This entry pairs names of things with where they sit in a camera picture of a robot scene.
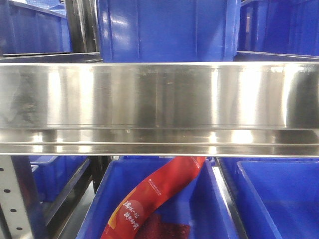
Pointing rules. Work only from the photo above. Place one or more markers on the perforated white shelf upright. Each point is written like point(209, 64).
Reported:
point(14, 175)

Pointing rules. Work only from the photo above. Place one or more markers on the right shelf steel front rail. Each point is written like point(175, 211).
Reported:
point(215, 109)

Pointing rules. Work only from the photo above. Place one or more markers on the red printed snack bag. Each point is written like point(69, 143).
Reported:
point(153, 191)

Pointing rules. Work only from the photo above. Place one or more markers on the blue bin centre on shelf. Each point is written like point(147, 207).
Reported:
point(168, 30)

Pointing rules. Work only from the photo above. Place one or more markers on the blue bin with red bag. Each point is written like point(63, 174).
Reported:
point(196, 212)

